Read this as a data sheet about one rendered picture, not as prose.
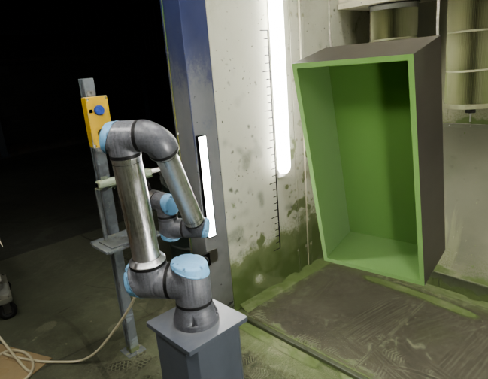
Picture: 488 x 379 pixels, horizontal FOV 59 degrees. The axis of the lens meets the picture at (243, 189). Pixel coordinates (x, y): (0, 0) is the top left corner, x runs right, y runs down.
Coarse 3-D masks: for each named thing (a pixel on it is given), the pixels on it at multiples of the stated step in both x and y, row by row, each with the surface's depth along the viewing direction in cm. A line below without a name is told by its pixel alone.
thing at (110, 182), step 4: (148, 168) 234; (156, 168) 237; (144, 172) 230; (148, 172) 232; (152, 172) 235; (148, 176) 233; (152, 176) 234; (100, 180) 216; (104, 180) 216; (108, 180) 217; (112, 180) 218; (100, 184) 214; (104, 184) 215; (108, 184) 217; (112, 184) 219; (116, 184) 220; (100, 188) 215; (108, 188) 218; (116, 188) 224; (120, 208) 227
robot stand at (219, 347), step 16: (160, 320) 182; (224, 320) 178; (240, 320) 177; (160, 336) 178; (176, 336) 170; (192, 336) 169; (208, 336) 169; (224, 336) 174; (160, 352) 181; (176, 352) 171; (192, 352) 161; (208, 352) 169; (224, 352) 175; (240, 352) 182; (176, 368) 174; (192, 368) 167; (208, 368) 170; (224, 368) 177; (240, 368) 183
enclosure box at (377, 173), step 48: (336, 48) 226; (384, 48) 199; (432, 48) 193; (336, 96) 247; (384, 96) 229; (432, 96) 200; (336, 144) 259; (384, 144) 242; (432, 144) 209; (336, 192) 266; (384, 192) 256; (432, 192) 218; (336, 240) 273; (384, 240) 270; (432, 240) 227
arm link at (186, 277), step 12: (168, 264) 175; (180, 264) 170; (192, 264) 170; (204, 264) 171; (168, 276) 170; (180, 276) 167; (192, 276) 167; (204, 276) 170; (168, 288) 170; (180, 288) 169; (192, 288) 168; (204, 288) 171; (180, 300) 171; (192, 300) 170; (204, 300) 172
